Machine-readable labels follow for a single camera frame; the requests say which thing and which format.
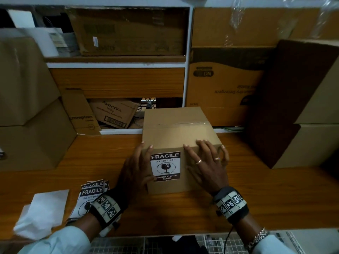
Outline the person's right hand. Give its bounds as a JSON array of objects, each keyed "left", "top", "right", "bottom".
[{"left": 183, "top": 139, "right": 230, "bottom": 196}]

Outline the person's left hand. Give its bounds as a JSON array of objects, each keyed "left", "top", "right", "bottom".
[{"left": 116, "top": 141, "right": 157, "bottom": 207}]

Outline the stack of fragile stickers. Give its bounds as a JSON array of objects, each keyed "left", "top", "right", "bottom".
[{"left": 67, "top": 179, "right": 111, "bottom": 223}]

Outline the medium taped cardboard box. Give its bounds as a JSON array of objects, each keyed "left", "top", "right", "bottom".
[{"left": 142, "top": 106, "right": 224, "bottom": 195}]

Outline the white backing paper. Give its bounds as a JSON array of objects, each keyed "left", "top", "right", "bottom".
[{"left": 13, "top": 189, "right": 70, "bottom": 241}]

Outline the small taped cardboard box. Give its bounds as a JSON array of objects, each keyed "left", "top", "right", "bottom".
[{"left": 0, "top": 99, "right": 77, "bottom": 172}]

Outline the large stapled cardboard box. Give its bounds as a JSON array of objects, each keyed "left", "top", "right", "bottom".
[{"left": 0, "top": 37, "right": 61, "bottom": 127}]

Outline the person's right forearm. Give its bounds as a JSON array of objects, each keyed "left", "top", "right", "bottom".
[{"left": 233, "top": 213, "right": 261, "bottom": 246}]

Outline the person's left forearm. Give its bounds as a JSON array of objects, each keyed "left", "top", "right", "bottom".
[{"left": 70, "top": 213, "right": 102, "bottom": 242}]

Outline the barcode printed cardboard box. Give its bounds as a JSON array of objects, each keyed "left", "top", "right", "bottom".
[{"left": 89, "top": 99, "right": 139, "bottom": 129}]

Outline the large cardboard box dark band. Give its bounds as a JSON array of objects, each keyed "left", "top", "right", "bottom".
[{"left": 185, "top": 46, "right": 275, "bottom": 127}]

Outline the flattened printed cardboard carton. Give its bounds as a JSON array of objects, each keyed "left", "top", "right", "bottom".
[{"left": 61, "top": 88, "right": 102, "bottom": 136}]

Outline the person's white sleeve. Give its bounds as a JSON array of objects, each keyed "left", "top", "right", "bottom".
[
  {"left": 17, "top": 226, "right": 92, "bottom": 254},
  {"left": 253, "top": 234, "right": 292, "bottom": 254}
]

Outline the large cardboard box white sticker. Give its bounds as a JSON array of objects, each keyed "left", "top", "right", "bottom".
[{"left": 67, "top": 9, "right": 189, "bottom": 56}]

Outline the plastic wrapped cardboard box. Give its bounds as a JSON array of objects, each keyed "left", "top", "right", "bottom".
[{"left": 191, "top": 6, "right": 339, "bottom": 48}]

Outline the right wrist tracker band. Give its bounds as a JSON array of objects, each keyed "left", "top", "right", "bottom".
[{"left": 213, "top": 187, "right": 249, "bottom": 225}]

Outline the wrist tracker band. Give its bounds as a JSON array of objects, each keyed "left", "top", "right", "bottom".
[
  {"left": 89, "top": 189, "right": 130, "bottom": 230},
  {"left": 213, "top": 187, "right": 249, "bottom": 225}
]

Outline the left wrist tracker band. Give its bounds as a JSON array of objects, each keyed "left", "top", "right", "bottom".
[{"left": 89, "top": 189, "right": 130, "bottom": 230}]

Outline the stack of grey cards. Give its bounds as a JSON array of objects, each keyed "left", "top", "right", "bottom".
[{"left": 49, "top": 32, "right": 80, "bottom": 57}]

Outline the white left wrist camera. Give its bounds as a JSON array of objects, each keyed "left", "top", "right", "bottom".
[{"left": 99, "top": 214, "right": 122, "bottom": 238}]

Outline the tangle of cables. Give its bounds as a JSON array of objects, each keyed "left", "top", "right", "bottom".
[{"left": 133, "top": 97, "right": 157, "bottom": 127}]

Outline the wire mesh rack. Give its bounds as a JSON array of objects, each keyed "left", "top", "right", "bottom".
[{"left": 89, "top": 231, "right": 300, "bottom": 254}]

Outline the silver wrist bracelet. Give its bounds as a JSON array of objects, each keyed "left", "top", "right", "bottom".
[{"left": 245, "top": 227, "right": 269, "bottom": 252}]

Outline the wooden shelf unit white frame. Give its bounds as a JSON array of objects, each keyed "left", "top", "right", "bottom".
[{"left": 0, "top": 0, "right": 339, "bottom": 135}]

